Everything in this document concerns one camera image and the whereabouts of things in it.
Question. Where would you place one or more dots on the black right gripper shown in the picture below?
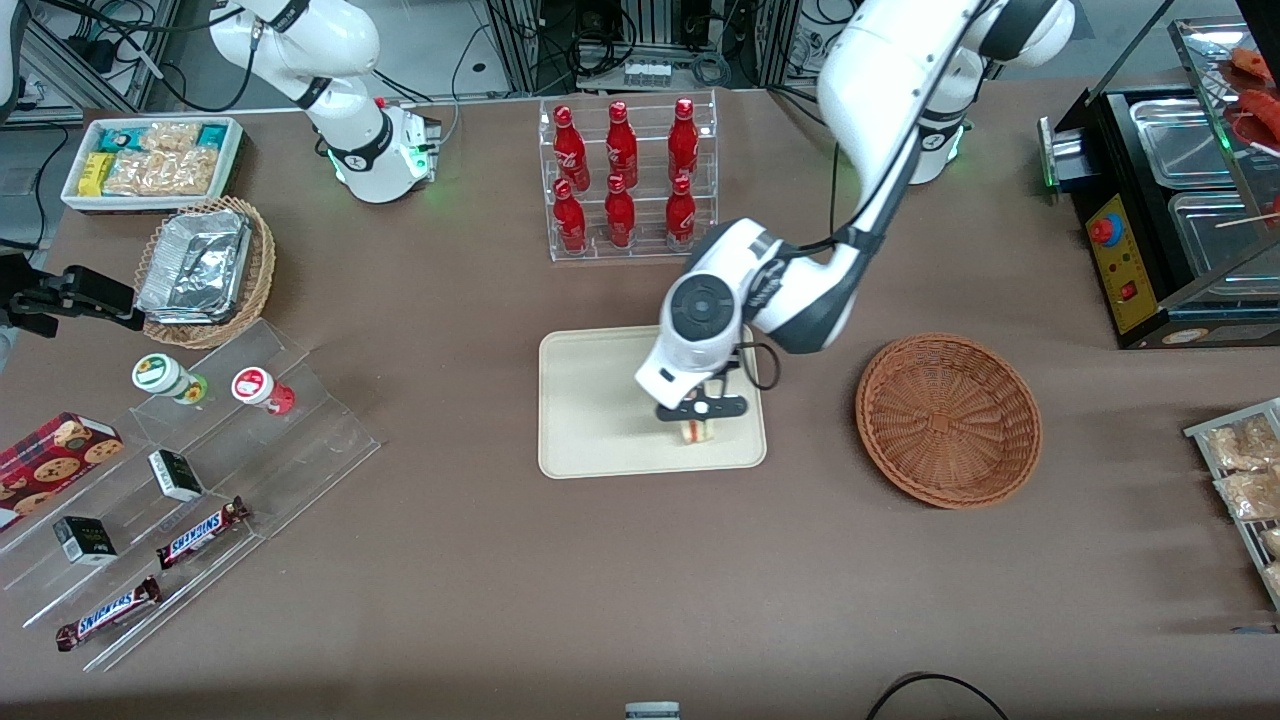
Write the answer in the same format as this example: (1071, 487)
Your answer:
(62, 292)

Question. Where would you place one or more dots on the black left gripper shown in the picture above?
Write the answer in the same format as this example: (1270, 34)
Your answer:
(733, 365)

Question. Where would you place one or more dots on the triangular sandwich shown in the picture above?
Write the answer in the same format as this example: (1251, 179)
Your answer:
(698, 432)

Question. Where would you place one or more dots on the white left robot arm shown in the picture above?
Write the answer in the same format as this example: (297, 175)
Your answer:
(880, 80)

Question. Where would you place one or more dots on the cream plastic tray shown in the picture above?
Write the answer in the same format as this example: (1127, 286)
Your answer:
(600, 410)

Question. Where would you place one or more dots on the aluminium foil tray stack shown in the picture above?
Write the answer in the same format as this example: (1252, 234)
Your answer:
(195, 265)

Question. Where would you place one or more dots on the light wicker basket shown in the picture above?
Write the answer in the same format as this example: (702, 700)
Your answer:
(258, 270)

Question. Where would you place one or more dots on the round brown wicker basket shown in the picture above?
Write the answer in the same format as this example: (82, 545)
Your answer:
(945, 420)

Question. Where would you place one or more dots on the white rectangular bin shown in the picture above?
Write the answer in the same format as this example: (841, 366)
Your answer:
(75, 200)

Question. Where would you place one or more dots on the green lid cup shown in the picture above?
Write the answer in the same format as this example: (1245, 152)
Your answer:
(160, 373)

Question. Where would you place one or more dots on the yellow snack packet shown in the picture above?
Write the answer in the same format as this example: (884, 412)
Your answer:
(95, 174)

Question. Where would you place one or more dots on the clear cracker bag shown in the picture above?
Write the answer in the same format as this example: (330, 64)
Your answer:
(170, 137)
(165, 173)

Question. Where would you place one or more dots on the teal snack packet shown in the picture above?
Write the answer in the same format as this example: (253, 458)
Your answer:
(118, 139)
(212, 136)

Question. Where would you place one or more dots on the red tartan cookie box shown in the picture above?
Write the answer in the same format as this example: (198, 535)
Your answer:
(50, 460)

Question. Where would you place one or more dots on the red lid cup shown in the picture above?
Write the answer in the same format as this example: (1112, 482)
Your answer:
(255, 385)

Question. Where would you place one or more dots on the small black carton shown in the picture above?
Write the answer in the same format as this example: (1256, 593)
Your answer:
(85, 540)
(175, 475)

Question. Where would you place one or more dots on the red cola bottle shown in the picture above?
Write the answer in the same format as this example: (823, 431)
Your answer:
(570, 150)
(683, 145)
(680, 215)
(621, 148)
(620, 218)
(570, 222)

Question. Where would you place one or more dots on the clear acrylic stepped display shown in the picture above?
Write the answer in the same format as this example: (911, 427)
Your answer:
(300, 450)

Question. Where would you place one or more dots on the clear acrylic bottle rack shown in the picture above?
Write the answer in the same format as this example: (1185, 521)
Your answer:
(650, 170)

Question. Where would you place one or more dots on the snickers chocolate bar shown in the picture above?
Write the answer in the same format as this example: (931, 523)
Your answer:
(108, 613)
(200, 533)

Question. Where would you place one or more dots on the small grey device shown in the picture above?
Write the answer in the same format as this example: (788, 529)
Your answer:
(652, 711)

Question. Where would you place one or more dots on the white power strip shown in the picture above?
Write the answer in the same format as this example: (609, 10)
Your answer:
(646, 74)

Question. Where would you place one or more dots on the black food warmer cabinet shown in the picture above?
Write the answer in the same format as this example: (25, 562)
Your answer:
(1120, 290)

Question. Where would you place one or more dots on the clear fried snack bag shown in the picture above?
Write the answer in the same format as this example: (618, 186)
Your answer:
(1272, 542)
(1250, 495)
(1240, 445)
(1273, 580)

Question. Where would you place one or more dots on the steel warmer pan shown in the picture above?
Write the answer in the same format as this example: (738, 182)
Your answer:
(1180, 140)
(1215, 240)

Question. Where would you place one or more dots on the wooden skewer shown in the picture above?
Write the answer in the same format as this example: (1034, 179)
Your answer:
(1248, 220)

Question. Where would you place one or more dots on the red food piece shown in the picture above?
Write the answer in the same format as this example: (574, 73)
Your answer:
(1262, 115)
(1250, 62)

